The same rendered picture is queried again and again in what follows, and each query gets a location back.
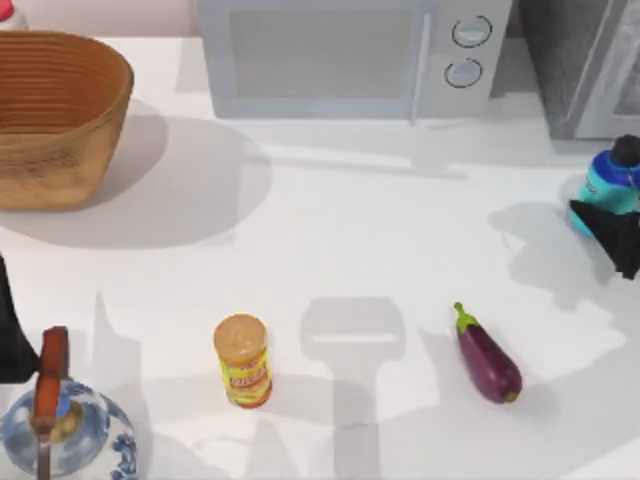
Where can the round microwave knob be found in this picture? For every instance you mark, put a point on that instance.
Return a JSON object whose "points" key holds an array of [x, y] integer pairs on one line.
{"points": [[472, 30], [463, 73]]}

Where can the pale microwave oven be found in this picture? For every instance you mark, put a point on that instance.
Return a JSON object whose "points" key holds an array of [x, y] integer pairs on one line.
{"points": [[490, 65]]}

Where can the blue and white teapot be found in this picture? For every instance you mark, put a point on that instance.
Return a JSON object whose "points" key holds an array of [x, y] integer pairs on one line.
{"points": [[75, 435]]}

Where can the blue bottle with black cap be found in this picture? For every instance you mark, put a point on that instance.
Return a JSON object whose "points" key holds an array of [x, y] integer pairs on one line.
{"points": [[607, 187]]}

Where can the white bottle with red cap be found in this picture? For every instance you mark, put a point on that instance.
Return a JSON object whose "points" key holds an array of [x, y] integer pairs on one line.
{"points": [[11, 15]]}

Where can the yellow can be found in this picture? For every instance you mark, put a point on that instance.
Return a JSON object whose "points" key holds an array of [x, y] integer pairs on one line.
{"points": [[245, 365]]}

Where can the woven wicker basket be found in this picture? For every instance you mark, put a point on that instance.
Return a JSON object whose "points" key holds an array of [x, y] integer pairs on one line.
{"points": [[60, 150]]}

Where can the microwave oven door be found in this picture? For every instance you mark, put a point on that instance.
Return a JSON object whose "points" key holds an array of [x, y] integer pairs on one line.
{"points": [[320, 55]]}

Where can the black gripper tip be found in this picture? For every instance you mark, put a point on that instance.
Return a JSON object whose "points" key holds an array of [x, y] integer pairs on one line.
{"points": [[12, 330]]}

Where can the purple eggplant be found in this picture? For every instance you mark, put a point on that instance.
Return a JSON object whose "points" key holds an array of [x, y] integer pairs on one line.
{"points": [[487, 362]]}

